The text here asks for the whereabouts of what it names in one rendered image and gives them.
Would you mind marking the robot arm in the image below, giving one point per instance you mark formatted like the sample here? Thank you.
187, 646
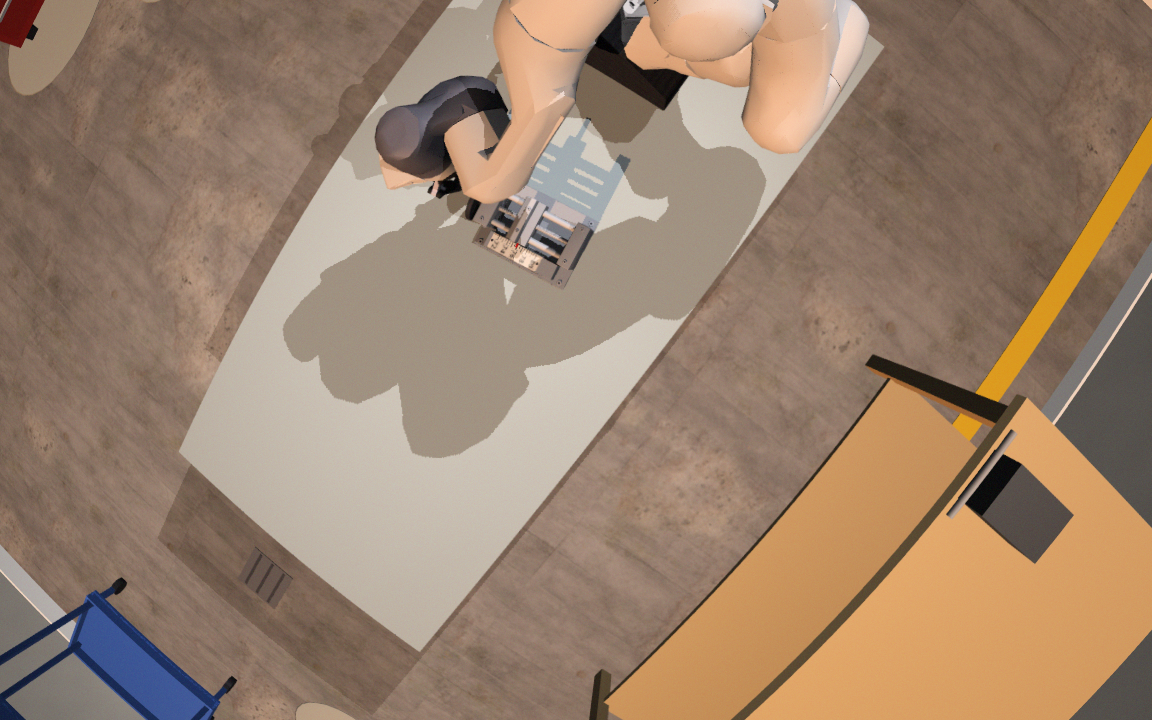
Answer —
542, 46

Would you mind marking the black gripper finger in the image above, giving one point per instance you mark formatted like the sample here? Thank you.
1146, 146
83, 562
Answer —
449, 186

